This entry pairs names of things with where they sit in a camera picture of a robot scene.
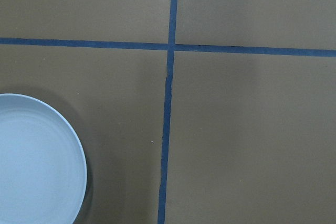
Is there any blue plate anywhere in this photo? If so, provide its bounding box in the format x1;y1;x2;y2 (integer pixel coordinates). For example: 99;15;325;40
1;93;87;223

